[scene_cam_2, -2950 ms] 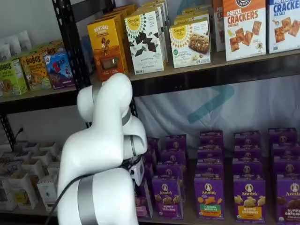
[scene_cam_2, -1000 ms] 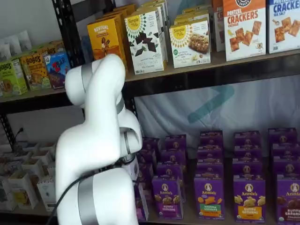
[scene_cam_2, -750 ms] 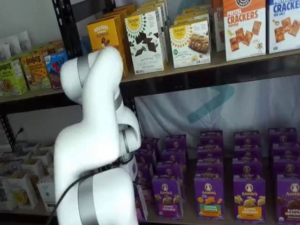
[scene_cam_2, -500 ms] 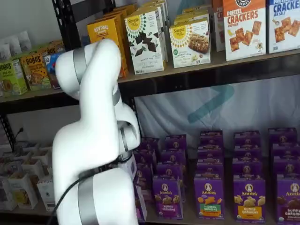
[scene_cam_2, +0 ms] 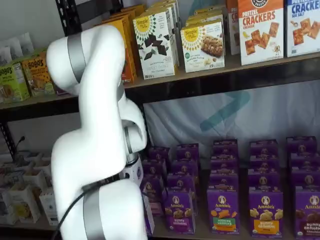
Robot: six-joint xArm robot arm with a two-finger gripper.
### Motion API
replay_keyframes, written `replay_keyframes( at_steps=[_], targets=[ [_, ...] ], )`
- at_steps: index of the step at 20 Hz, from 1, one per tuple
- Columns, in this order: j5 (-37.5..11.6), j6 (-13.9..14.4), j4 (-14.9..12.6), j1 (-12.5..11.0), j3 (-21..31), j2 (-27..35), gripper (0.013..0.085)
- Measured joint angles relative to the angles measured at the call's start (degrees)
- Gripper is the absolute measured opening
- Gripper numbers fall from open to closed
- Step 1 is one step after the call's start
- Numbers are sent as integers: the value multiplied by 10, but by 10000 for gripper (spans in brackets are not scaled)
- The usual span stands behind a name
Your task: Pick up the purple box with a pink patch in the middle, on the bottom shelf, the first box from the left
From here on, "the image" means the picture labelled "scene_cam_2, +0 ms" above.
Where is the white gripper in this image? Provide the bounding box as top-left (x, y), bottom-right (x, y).
top-left (123, 153), bottom-right (149, 203)

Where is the purple Annie's box violet patch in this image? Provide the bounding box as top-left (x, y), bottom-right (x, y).
top-left (163, 188), bottom-right (196, 235)
top-left (166, 172), bottom-right (197, 192)
top-left (171, 158), bottom-right (200, 176)
top-left (176, 142), bottom-right (200, 162)

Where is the purple Annie's box green patch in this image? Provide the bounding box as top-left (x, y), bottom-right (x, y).
top-left (206, 186), bottom-right (241, 236)
top-left (213, 139), bottom-right (238, 158)
top-left (210, 154), bottom-right (239, 173)
top-left (209, 171), bottom-right (240, 190)

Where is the white organic pantry box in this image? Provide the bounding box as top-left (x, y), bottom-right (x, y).
top-left (4, 172), bottom-right (26, 188)
top-left (24, 151), bottom-right (43, 162)
top-left (33, 159), bottom-right (52, 173)
top-left (8, 183), bottom-right (41, 223)
top-left (0, 189), bottom-right (18, 226)
top-left (39, 188), bottom-right (60, 226)
top-left (41, 150), bottom-right (53, 163)
top-left (22, 169), bottom-right (50, 192)

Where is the purple Annie's box yellow patch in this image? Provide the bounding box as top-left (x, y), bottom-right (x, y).
top-left (248, 186), bottom-right (284, 237)
top-left (249, 139), bottom-right (279, 157)
top-left (247, 169), bottom-right (282, 190)
top-left (249, 154), bottom-right (280, 173)

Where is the orange Revival snack box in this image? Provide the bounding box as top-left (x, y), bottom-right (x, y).
top-left (107, 4), bottom-right (147, 76)
top-left (93, 18), bottom-right (137, 85)

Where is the black metal shelf rack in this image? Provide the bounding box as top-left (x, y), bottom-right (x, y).
top-left (56, 0), bottom-right (320, 240)
top-left (0, 0), bottom-right (83, 161)

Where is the Simple Mills sweet thins box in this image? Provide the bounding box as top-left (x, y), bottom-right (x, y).
top-left (132, 11), bottom-right (179, 81)
top-left (146, 0), bottom-right (181, 68)

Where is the Simple Mills almond bars box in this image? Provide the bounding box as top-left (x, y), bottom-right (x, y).
top-left (180, 21), bottom-right (226, 73)
top-left (184, 7), bottom-right (227, 28)

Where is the purple Annie's chocolate bunny box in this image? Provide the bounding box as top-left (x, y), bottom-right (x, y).
top-left (291, 167), bottom-right (320, 188)
top-left (294, 186), bottom-right (320, 238)
top-left (288, 152), bottom-right (320, 171)
top-left (286, 136), bottom-right (318, 156)

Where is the yellow Bobo's box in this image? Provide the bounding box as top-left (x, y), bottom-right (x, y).
top-left (21, 56), bottom-right (56, 98)

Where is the green Bobo's box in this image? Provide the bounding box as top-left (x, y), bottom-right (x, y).
top-left (0, 61), bottom-right (30, 104)

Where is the pretzel crackers cheddar box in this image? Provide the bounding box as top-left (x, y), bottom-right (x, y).
top-left (237, 0), bottom-right (285, 66)
top-left (226, 0), bottom-right (241, 56)

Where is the pretzel crackers sea salt box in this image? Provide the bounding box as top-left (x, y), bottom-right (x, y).
top-left (284, 0), bottom-right (320, 58)

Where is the white backdrop sheet teal logo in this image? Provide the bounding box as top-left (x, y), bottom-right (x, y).
top-left (143, 79), bottom-right (320, 171)

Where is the white paper pouch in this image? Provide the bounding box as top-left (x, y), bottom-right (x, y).
top-left (4, 38), bottom-right (23, 63)
top-left (18, 32), bottom-right (35, 57)
top-left (0, 47), bottom-right (12, 67)

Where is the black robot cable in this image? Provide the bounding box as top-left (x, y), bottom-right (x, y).
top-left (56, 173), bottom-right (126, 240)

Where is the black wall plug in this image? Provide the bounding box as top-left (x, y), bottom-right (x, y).
top-left (16, 135), bottom-right (26, 151)

